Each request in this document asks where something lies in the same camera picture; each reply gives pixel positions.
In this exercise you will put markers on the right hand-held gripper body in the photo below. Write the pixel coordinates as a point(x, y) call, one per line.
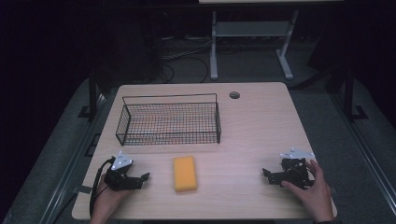
point(294, 174)

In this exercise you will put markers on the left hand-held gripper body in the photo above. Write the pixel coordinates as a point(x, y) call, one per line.
point(120, 180)

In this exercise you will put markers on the yellow sponge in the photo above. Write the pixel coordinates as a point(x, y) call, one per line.
point(185, 173)

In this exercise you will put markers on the person's left hand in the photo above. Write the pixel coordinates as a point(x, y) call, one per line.
point(107, 202)

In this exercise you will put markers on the person's right hand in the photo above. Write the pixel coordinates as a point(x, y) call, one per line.
point(316, 199)

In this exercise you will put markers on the black metal stand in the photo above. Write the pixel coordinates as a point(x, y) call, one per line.
point(92, 99)
point(349, 96)

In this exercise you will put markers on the grey table grommet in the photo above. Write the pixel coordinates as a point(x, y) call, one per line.
point(234, 95)

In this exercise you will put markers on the metal floor rail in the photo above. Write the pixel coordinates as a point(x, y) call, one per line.
point(67, 174)
point(367, 155)

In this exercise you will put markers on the white metal desk frame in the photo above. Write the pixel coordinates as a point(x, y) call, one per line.
point(252, 28)

